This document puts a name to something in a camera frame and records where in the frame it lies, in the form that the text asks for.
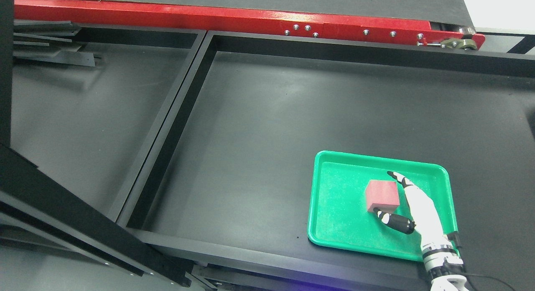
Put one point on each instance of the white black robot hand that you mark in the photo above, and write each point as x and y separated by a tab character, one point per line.
425	219

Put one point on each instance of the pink foam block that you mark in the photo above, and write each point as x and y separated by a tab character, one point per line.
382	194

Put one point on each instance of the green plastic tray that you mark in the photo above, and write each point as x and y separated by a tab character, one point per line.
338	215

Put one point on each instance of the black metal right shelf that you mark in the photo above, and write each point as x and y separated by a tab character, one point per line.
228	180

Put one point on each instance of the black metal shelf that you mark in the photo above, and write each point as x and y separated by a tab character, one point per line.
80	125
228	180

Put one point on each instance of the black metal left shelf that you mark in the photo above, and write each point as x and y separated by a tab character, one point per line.
80	125

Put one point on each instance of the red conveyor frame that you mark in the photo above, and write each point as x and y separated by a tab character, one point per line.
328	26

